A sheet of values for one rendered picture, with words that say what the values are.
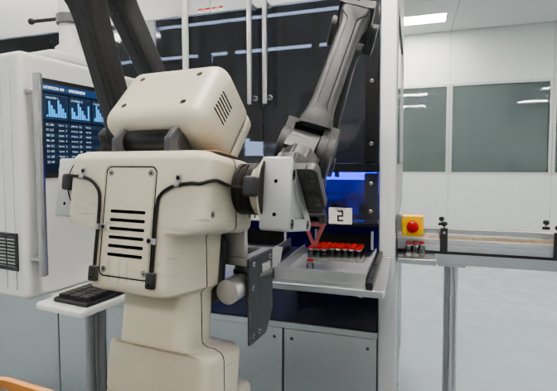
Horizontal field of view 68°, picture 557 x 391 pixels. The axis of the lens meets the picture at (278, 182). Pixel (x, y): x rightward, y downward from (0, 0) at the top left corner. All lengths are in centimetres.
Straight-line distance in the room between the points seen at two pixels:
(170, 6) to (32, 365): 180
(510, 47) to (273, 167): 586
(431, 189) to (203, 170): 559
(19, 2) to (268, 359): 194
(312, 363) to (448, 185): 469
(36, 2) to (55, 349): 161
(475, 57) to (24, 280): 575
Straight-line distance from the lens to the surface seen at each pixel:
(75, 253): 157
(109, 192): 71
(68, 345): 229
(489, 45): 634
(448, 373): 183
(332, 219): 153
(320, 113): 79
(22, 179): 145
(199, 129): 68
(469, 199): 616
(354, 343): 165
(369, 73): 153
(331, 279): 119
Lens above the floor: 122
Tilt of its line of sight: 3 degrees down
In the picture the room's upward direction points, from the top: straight up
